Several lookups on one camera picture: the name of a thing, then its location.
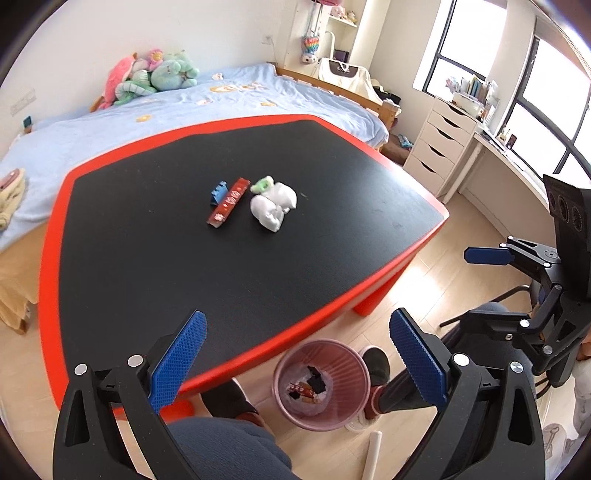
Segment pink waste bin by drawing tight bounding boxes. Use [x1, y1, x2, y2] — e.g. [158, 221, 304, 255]
[271, 339, 370, 432]

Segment striped green plush toy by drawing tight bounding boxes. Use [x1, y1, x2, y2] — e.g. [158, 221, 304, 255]
[114, 69, 157, 105]

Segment black rectangular piece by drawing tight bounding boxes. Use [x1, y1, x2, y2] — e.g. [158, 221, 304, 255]
[307, 366, 327, 395]

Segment blue plastic piece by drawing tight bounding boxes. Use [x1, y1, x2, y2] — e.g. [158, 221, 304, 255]
[211, 181, 228, 207]

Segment bed with blue sheet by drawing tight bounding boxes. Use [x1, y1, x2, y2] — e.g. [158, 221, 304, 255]
[1, 63, 400, 333]

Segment white desk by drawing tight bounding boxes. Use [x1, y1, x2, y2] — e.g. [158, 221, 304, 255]
[439, 129, 555, 245]

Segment rainbow hanging toy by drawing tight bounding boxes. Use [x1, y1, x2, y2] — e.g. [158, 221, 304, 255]
[301, 35, 320, 64]

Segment torn red cardboard box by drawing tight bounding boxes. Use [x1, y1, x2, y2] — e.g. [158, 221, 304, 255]
[287, 382, 317, 404]

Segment left black shoe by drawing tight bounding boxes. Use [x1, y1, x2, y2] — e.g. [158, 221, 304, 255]
[200, 379, 266, 428]

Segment white tote bag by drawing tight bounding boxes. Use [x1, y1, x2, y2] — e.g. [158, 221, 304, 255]
[318, 58, 383, 104]

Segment long red box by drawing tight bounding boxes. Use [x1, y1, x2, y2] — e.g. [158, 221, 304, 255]
[207, 178, 250, 228]

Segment white drawer cabinet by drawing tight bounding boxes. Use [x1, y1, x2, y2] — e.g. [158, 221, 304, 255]
[404, 98, 478, 204]

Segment red and black table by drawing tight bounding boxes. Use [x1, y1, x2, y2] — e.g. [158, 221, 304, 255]
[39, 115, 449, 402]

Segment pink plush toy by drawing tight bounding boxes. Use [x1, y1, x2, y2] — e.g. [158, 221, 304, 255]
[91, 49, 163, 111]

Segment folded beige and pink blankets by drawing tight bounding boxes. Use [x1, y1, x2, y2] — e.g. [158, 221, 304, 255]
[0, 168, 26, 231]

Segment white tube on floor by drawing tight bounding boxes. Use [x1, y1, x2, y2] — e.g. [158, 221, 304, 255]
[362, 431, 383, 480]

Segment white crumpled cloth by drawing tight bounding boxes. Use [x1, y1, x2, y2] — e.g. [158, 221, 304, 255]
[250, 176, 297, 233]

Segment left leg blue trousers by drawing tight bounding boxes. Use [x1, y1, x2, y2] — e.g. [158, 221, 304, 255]
[168, 417, 297, 480]

